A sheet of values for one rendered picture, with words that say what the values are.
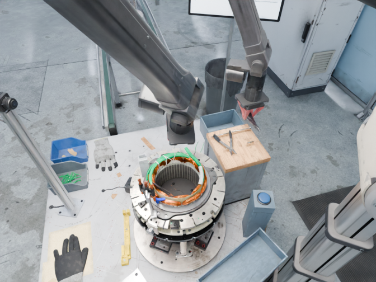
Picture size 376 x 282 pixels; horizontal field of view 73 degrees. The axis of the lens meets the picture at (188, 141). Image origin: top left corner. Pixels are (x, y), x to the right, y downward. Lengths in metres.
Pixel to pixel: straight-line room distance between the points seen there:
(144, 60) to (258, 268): 0.69
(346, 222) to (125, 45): 0.65
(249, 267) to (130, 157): 0.82
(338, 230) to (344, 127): 2.34
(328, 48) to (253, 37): 2.35
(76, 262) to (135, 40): 0.96
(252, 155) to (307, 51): 2.05
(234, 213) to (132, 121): 1.82
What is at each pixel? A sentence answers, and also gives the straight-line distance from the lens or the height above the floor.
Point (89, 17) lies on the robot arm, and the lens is 0.28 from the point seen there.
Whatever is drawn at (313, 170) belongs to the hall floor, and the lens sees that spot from 2.52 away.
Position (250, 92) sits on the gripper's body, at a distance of 0.89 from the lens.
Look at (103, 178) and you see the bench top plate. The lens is 1.33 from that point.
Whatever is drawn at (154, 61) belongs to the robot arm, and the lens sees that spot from 0.35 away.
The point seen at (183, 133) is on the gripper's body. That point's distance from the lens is 0.62.
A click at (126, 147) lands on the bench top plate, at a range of 1.43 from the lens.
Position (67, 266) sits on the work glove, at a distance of 1.16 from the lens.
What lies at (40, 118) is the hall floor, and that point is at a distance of 3.15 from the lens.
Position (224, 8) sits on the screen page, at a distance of 1.62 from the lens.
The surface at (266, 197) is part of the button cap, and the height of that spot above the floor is 1.04.
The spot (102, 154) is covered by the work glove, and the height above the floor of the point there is 0.80.
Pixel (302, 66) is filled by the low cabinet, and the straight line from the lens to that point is 3.02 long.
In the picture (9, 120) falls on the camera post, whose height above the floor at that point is 1.32.
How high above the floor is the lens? 1.82
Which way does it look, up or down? 47 degrees down
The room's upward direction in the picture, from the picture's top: straight up
